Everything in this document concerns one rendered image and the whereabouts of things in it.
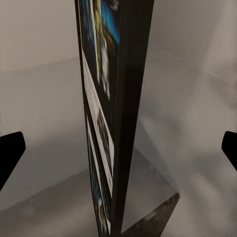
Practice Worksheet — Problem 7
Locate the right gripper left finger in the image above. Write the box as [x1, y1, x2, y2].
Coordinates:
[0, 131, 26, 191]

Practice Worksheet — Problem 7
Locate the poster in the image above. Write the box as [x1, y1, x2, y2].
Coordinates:
[75, 0, 154, 230]

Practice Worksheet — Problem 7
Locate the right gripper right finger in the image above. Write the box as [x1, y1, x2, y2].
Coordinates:
[221, 131, 237, 171]

